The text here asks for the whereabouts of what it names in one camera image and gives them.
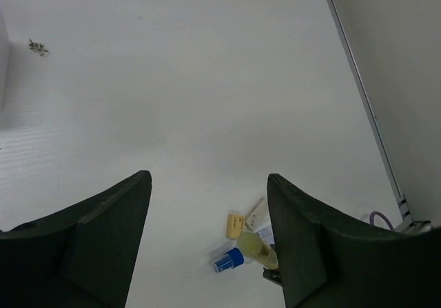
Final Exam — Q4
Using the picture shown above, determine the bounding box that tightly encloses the yellow eraser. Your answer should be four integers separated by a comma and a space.
226, 214, 245, 240

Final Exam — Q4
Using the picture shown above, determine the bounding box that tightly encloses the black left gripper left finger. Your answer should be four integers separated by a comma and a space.
1, 170, 152, 307

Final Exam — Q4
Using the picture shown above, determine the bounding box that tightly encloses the blue white correction pen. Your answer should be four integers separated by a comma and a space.
212, 225, 275, 274

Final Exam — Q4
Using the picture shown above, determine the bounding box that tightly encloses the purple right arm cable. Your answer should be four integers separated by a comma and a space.
368, 211, 396, 232

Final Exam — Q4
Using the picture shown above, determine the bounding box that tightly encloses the white divided organizer box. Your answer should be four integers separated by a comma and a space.
0, 9, 11, 109

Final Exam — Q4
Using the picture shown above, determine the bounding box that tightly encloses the yellow highlighter pen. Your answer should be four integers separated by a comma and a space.
237, 232, 279, 270

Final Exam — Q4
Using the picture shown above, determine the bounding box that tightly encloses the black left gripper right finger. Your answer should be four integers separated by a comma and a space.
267, 174, 440, 307

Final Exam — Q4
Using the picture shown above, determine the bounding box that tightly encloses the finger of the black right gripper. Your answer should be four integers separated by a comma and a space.
263, 267, 282, 287

